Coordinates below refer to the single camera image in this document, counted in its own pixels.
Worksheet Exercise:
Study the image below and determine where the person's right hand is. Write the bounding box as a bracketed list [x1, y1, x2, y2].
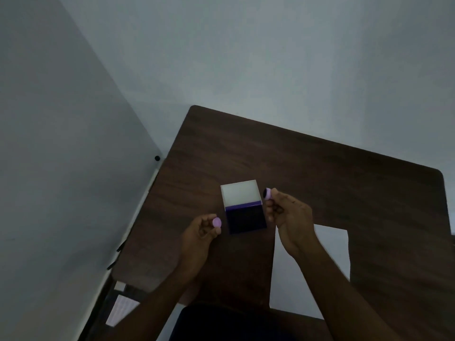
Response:
[264, 188, 319, 258]

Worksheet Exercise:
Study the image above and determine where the person's left hand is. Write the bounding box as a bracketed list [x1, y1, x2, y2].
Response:
[179, 213, 223, 278]

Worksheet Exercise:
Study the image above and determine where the person's right forearm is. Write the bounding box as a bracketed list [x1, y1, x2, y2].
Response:
[294, 237, 404, 341]

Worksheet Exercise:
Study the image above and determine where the purple box with white inside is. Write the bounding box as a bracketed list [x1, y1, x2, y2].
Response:
[220, 179, 268, 235]

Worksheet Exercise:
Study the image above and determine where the white printed paper sheet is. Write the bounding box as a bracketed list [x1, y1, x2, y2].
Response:
[105, 294, 141, 328]

